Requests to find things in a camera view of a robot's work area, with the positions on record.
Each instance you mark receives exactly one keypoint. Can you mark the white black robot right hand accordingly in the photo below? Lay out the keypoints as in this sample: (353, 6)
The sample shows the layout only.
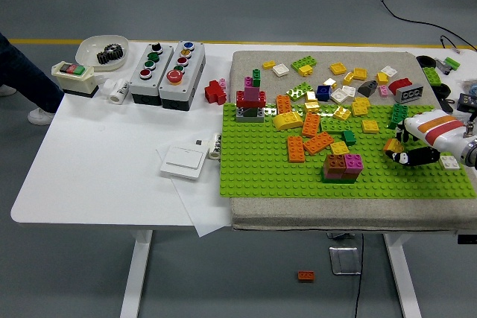
(436, 128)

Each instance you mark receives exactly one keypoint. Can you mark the dark green tall toy brick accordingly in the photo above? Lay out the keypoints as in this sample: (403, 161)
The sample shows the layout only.
(398, 114)

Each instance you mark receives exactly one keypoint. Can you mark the orange 2x2 toy brick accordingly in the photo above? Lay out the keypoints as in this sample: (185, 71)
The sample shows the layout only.
(391, 144)

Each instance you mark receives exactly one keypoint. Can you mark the magenta 2x2 toy brick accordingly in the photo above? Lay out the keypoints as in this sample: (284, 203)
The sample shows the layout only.
(354, 161)

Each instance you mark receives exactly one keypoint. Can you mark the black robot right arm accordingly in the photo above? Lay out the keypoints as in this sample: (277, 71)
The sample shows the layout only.
(471, 154)

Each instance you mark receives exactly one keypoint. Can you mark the white square toy tile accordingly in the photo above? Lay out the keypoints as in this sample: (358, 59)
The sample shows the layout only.
(349, 91)
(280, 70)
(388, 70)
(449, 162)
(338, 95)

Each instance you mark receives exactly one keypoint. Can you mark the grey toy brick with holes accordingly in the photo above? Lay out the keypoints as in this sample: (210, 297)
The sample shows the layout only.
(410, 94)

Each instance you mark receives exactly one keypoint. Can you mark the green 2x4 toy brick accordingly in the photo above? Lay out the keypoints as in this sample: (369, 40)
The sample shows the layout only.
(431, 76)

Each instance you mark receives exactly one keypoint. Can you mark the red curved toy brick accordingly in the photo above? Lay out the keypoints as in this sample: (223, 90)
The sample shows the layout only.
(400, 84)

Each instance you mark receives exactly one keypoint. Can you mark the pink small toy brick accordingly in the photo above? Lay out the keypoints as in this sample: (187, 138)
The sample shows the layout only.
(383, 91)
(222, 82)

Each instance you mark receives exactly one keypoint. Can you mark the blue 2x2 toy brick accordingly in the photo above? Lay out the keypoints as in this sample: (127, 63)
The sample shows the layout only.
(323, 93)

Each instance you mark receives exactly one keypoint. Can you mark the orange 2x4 toy brick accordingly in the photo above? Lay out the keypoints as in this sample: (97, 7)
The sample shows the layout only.
(311, 125)
(306, 276)
(295, 149)
(318, 143)
(285, 105)

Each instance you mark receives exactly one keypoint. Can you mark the yellow curved toy brick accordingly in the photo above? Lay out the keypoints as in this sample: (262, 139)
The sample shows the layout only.
(288, 121)

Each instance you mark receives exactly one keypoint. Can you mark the clear toy tile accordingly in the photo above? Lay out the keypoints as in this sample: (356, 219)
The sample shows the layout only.
(270, 111)

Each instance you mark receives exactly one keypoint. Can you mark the yellow small toy plate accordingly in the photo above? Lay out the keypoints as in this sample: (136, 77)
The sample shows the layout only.
(269, 65)

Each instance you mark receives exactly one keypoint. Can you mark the green toy baseplate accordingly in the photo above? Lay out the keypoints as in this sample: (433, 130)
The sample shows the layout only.
(261, 169)

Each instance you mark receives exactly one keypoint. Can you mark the multicolour toy brick tower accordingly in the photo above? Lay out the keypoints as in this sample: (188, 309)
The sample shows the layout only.
(251, 100)

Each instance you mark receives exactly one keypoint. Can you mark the red toy brick cluster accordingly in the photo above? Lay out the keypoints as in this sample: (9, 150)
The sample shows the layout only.
(214, 92)

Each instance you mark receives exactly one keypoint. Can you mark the black small part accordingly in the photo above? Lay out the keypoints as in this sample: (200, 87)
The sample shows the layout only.
(447, 105)

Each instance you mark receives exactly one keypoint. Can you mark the black box device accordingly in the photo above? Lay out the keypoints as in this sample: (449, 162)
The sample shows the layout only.
(467, 101)

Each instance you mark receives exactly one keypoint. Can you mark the plastic bag with blue parts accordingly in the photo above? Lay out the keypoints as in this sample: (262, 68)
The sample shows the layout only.
(471, 87)

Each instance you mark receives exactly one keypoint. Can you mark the silver metal part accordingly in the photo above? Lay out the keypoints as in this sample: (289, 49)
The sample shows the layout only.
(442, 65)

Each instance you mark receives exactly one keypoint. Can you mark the lime green narrow brick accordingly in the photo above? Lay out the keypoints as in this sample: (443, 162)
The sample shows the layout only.
(451, 62)

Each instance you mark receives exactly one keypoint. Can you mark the dark grey sloped brick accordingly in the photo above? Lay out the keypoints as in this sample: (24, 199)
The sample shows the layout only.
(369, 89)

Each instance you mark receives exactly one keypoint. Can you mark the dark green small brick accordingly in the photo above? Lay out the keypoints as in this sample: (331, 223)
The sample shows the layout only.
(349, 137)

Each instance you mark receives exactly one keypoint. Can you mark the lime green flat plate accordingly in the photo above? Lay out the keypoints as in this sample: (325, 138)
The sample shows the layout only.
(337, 125)

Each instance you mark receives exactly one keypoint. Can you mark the brown pink green brick stack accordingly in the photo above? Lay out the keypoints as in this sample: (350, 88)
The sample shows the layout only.
(333, 164)

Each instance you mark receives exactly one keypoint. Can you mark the black table control box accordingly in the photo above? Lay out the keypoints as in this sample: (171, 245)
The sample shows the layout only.
(467, 240)

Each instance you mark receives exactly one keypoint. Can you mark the lime green 2x4 brick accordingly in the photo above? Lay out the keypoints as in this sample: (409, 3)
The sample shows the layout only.
(298, 91)
(302, 62)

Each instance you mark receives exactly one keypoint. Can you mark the white table leg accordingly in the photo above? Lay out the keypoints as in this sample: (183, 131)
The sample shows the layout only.
(400, 277)
(136, 277)

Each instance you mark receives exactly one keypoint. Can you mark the metal floor socket plate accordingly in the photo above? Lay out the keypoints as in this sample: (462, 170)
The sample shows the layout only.
(344, 260)

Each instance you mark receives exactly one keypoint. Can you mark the white labelled roll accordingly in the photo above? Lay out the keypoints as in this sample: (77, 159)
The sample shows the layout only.
(215, 146)

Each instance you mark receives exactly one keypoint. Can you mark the small grey white adapter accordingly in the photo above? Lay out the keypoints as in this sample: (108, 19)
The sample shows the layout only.
(199, 142)

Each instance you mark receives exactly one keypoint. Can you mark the grey emergency stop box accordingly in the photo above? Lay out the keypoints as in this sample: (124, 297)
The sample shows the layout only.
(194, 72)

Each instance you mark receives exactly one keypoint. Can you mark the white paper sheet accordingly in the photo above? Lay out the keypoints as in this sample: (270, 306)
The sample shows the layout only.
(201, 213)

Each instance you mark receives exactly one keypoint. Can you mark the grey four-button control box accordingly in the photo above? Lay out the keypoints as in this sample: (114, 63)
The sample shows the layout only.
(143, 89)

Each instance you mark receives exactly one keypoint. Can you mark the white pipe fitting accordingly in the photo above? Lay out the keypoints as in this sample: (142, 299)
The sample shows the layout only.
(117, 91)

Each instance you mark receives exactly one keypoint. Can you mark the black metal gear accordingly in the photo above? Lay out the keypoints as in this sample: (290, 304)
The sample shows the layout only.
(110, 54)

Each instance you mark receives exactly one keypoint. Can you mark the white plastic bowl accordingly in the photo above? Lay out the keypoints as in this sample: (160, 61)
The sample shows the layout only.
(87, 53)

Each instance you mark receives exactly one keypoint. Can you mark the person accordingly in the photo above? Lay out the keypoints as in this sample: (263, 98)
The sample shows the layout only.
(22, 72)

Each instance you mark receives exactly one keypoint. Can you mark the grey bracket under table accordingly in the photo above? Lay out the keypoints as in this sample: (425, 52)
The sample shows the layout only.
(341, 236)

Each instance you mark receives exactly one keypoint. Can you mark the white wall switch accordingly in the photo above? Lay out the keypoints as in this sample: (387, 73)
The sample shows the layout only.
(182, 163)

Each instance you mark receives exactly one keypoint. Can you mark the cream red-green switch box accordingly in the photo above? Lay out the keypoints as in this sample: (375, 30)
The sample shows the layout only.
(74, 81)

